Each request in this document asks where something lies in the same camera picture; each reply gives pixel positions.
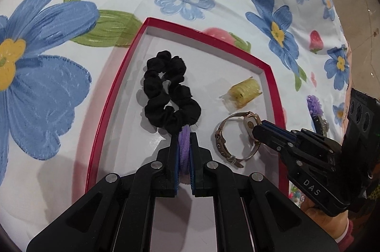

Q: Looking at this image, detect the brown strap wristwatch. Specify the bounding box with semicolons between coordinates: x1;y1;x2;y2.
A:
214;111;261;168

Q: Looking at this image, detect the yellow hair claw clip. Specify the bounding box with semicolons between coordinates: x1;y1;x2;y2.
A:
220;77;262;109

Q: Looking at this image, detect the purple hair tie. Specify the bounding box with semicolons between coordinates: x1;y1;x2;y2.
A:
178;125;193;185

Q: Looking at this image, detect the black velvet scrunchie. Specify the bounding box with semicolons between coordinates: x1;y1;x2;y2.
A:
143;50;202;135

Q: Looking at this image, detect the right hand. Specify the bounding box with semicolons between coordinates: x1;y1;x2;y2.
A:
301;197;349;240

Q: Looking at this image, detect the purple flower hair clip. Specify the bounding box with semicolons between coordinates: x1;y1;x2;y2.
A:
307;95;329;137

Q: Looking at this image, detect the red-rimmed white tray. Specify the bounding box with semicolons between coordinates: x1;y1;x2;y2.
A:
81;18;285;190

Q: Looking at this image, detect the floral white bed sheet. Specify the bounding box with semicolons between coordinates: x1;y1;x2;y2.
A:
1;0;350;250

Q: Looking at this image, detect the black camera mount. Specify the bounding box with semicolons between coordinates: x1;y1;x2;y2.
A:
342;89;379;193

